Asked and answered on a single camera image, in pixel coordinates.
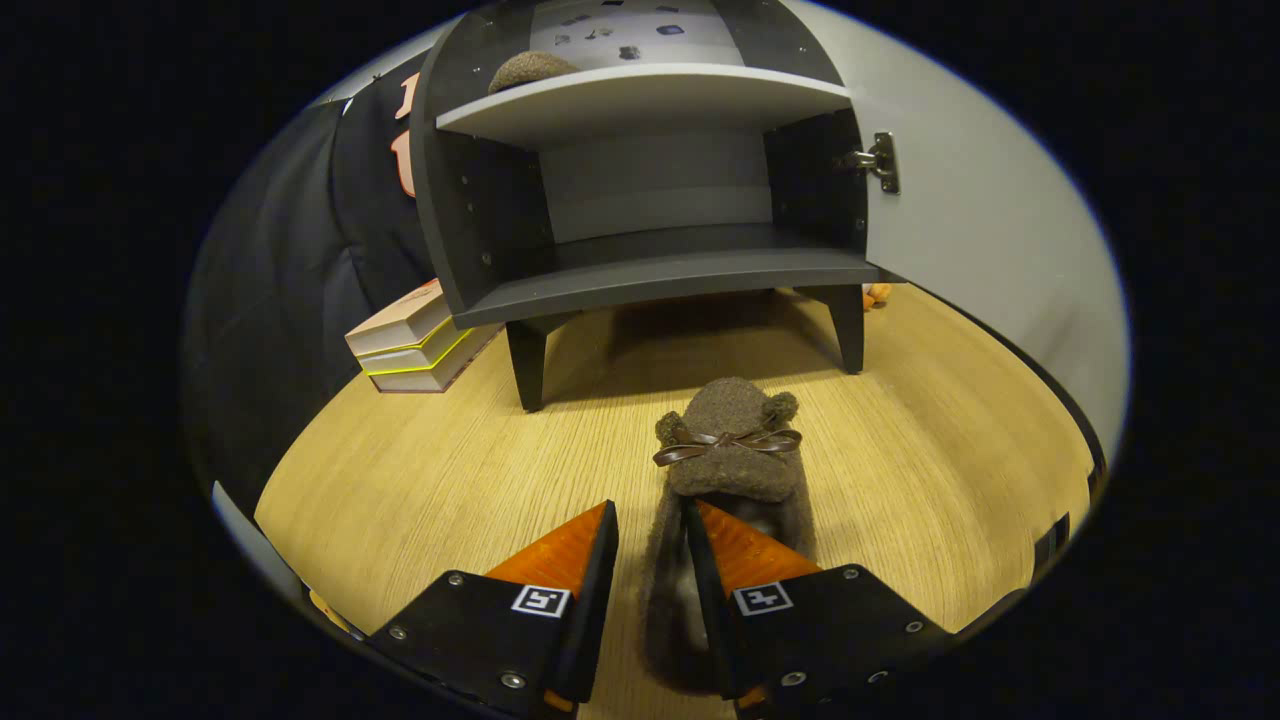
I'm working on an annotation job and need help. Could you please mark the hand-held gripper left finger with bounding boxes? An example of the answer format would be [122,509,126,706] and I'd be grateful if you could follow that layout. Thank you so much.
[365,500,619,716]

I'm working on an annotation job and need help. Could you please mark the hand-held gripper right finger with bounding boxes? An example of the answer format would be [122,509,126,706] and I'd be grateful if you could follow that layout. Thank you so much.
[683,498,951,716]

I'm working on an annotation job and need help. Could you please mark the brown fuzzy slipper shoe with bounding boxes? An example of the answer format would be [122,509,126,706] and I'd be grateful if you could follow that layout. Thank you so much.
[488,51,581,95]
[640,377,816,696]

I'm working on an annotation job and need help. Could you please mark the dark grey shoe cabinet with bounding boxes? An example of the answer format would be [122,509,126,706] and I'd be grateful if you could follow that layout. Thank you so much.
[410,0,906,413]

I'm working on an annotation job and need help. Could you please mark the white cabinet shelf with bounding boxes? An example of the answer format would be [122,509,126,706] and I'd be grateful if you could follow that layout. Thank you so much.
[436,63,853,151]

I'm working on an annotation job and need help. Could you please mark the yellow edged book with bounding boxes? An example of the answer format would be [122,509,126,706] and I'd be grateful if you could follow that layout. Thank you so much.
[358,318,476,377]

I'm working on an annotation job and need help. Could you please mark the black backdrop cloth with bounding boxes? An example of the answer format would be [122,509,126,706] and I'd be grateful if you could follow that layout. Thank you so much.
[185,45,441,516]

